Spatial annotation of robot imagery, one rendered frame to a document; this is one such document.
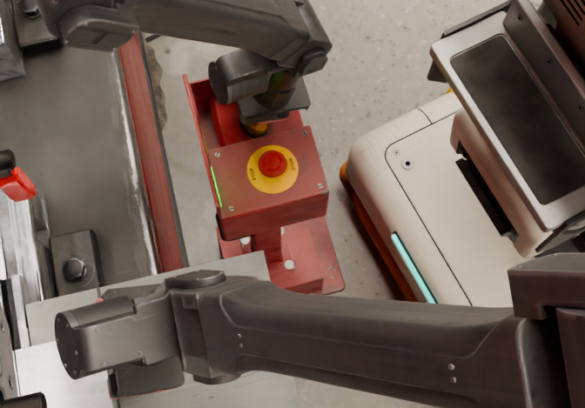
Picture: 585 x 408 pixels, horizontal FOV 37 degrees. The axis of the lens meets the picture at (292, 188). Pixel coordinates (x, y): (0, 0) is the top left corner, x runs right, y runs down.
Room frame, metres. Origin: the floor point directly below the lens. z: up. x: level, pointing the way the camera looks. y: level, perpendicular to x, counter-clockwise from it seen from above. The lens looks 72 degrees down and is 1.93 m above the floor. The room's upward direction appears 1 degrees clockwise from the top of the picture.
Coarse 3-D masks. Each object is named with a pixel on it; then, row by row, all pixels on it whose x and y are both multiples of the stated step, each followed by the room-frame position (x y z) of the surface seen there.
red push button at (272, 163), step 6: (270, 150) 0.42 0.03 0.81; (276, 150) 0.42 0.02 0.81; (264, 156) 0.41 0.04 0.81; (270, 156) 0.41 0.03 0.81; (276, 156) 0.41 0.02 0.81; (282, 156) 0.41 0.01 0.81; (264, 162) 0.40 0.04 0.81; (270, 162) 0.40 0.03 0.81; (276, 162) 0.40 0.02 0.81; (282, 162) 0.40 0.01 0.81; (264, 168) 0.39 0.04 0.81; (270, 168) 0.39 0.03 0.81; (276, 168) 0.40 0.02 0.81; (282, 168) 0.40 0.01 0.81; (264, 174) 0.39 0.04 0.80; (270, 174) 0.39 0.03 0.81; (276, 174) 0.39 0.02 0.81
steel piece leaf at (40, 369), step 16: (16, 352) 0.11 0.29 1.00; (32, 352) 0.11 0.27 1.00; (48, 352) 0.11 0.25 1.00; (32, 368) 0.10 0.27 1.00; (48, 368) 0.10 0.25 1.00; (32, 384) 0.08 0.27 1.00; (48, 384) 0.08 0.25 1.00; (64, 384) 0.08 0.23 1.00; (80, 384) 0.08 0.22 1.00; (96, 384) 0.08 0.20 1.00; (48, 400) 0.07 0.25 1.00; (64, 400) 0.07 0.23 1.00; (80, 400) 0.07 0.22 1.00; (96, 400) 0.07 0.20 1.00; (112, 400) 0.07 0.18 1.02
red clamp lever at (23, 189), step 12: (0, 156) 0.24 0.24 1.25; (12, 156) 0.25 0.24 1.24; (0, 168) 0.24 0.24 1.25; (12, 168) 0.24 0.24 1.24; (0, 180) 0.24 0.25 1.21; (12, 180) 0.24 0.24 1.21; (24, 180) 0.24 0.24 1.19; (12, 192) 0.23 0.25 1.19; (24, 192) 0.24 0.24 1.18; (36, 192) 0.24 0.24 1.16
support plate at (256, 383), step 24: (216, 264) 0.21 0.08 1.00; (240, 264) 0.21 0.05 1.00; (264, 264) 0.22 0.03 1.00; (96, 288) 0.19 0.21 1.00; (48, 312) 0.16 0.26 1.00; (48, 336) 0.13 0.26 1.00; (192, 384) 0.09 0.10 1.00; (240, 384) 0.09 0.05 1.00; (264, 384) 0.09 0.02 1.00; (288, 384) 0.09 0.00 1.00
